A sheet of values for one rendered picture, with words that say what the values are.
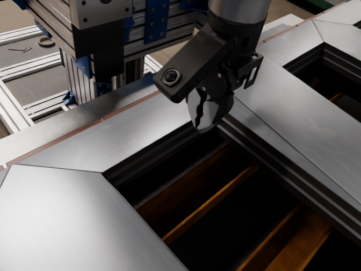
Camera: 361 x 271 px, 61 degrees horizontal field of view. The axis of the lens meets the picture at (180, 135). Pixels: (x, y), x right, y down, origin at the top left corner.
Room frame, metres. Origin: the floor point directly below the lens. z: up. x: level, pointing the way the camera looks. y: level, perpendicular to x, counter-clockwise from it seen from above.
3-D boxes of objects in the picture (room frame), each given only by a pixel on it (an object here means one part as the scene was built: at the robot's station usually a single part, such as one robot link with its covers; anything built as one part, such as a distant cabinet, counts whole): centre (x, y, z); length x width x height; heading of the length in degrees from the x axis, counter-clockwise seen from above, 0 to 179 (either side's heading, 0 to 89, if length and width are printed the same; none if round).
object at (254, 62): (0.40, -0.04, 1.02); 0.09 x 0.08 x 0.12; 141
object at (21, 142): (0.84, -0.06, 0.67); 1.30 x 0.20 x 0.03; 141
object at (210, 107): (0.39, -0.05, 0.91); 0.06 x 0.03 x 0.09; 141
